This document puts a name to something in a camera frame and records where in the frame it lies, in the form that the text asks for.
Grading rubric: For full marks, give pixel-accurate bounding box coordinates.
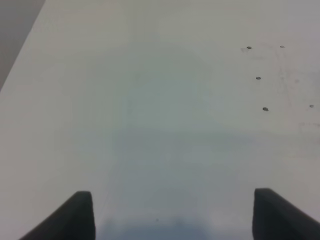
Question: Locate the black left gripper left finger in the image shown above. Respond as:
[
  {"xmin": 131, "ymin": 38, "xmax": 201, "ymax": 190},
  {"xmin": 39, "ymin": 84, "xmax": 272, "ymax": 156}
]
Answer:
[{"xmin": 21, "ymin": 191, "xmax": 96, "ymax": 240}]

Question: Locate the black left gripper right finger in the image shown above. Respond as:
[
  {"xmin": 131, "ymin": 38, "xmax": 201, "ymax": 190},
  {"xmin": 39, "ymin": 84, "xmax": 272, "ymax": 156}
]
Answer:
[{"xmin": 252, "ymin": 188, "xmax": 320, "ymax": 240}]

